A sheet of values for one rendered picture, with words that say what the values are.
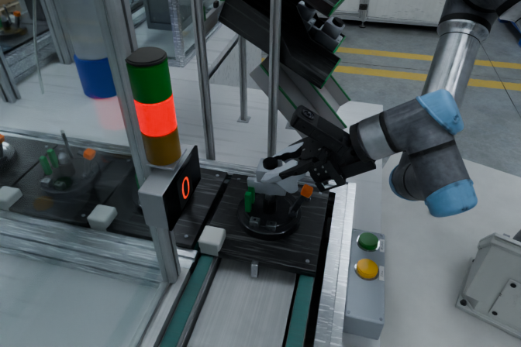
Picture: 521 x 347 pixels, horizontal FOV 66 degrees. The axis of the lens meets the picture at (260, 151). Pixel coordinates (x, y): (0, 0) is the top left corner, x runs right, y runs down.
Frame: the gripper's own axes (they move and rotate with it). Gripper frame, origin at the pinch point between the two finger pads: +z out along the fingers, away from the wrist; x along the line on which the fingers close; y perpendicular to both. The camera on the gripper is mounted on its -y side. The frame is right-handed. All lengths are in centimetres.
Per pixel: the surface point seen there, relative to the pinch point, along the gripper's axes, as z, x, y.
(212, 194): 19.3, 3.1, 3.1
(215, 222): 16.3, -5.0, 5.2
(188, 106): 50, 56, -5
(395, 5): 11, 400, 96
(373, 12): 34, 400, 91
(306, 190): -4.7, -0.7, 7.6
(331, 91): -2.5, 48.1, 10.5
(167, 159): -1.8, -20.9, -19.0
